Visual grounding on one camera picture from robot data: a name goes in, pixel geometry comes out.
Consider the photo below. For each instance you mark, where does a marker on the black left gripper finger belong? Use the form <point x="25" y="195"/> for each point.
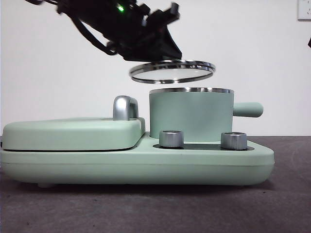
<point x="162" y="52"/>

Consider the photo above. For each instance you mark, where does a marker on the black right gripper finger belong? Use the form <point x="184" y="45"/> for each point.
<point x="309" y="42"/>

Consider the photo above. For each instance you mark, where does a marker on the glass pot lid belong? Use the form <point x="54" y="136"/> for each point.
<point x="170" y="72"/>

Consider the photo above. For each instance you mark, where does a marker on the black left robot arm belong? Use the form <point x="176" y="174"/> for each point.
<point x="116" y="21"/>

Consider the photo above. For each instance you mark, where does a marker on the silver control knob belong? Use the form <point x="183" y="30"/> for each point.
<point x="234" y="141"/>
<point x="171" y="139"/>

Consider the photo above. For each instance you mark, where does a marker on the green breakfast machine base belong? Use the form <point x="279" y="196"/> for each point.
<point x="145" y="167"/>

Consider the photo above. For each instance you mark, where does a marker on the green hinged griddle cover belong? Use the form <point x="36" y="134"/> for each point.
<point x="73" y="136"/>

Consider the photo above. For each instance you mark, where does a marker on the white wall socket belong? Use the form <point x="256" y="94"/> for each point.
<point x="305" y="9"/>

